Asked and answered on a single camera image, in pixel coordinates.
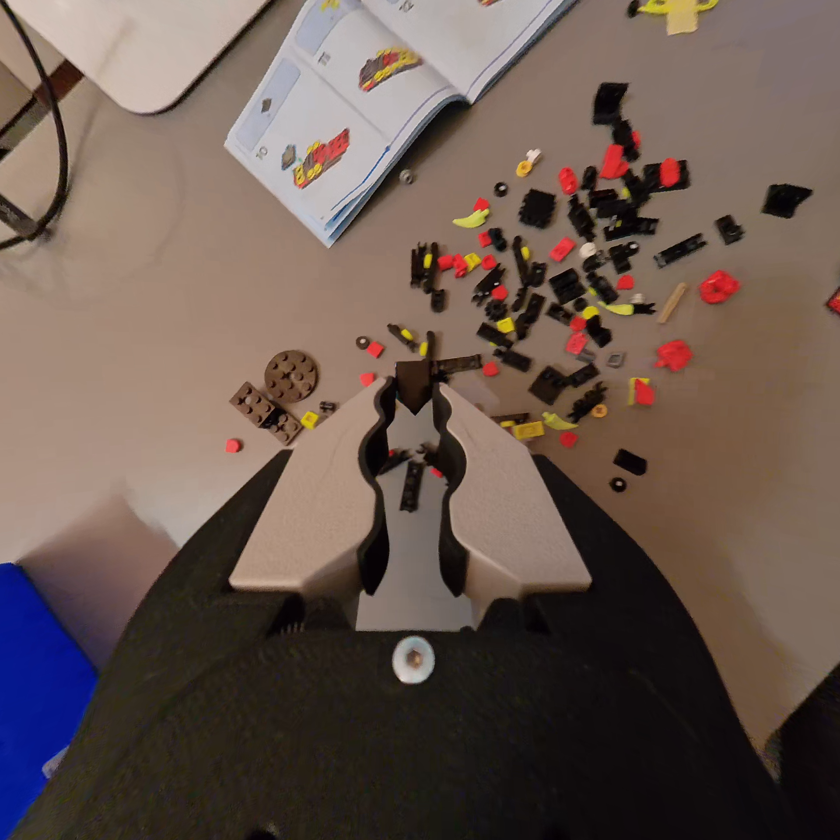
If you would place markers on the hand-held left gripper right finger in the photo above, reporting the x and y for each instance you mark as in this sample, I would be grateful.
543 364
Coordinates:
518 525

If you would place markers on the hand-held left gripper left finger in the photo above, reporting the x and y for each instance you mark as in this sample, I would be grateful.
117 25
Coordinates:
308 518

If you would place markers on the black lego slope brick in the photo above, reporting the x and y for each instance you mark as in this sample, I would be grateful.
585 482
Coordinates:
413 384

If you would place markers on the pile of lego pieces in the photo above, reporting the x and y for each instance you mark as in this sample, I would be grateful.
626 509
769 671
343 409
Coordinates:
571 282

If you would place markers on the lego instruction booklet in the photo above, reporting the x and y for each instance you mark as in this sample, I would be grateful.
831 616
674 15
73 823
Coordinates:
341 131

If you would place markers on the blue plastic bin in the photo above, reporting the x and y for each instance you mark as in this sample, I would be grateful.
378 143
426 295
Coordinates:
33 689

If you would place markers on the white desk stand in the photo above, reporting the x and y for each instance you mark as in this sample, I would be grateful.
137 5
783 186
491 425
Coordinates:
144 46

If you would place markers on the yellowish tape strip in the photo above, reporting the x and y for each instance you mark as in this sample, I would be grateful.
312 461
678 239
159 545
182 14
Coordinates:
684 19

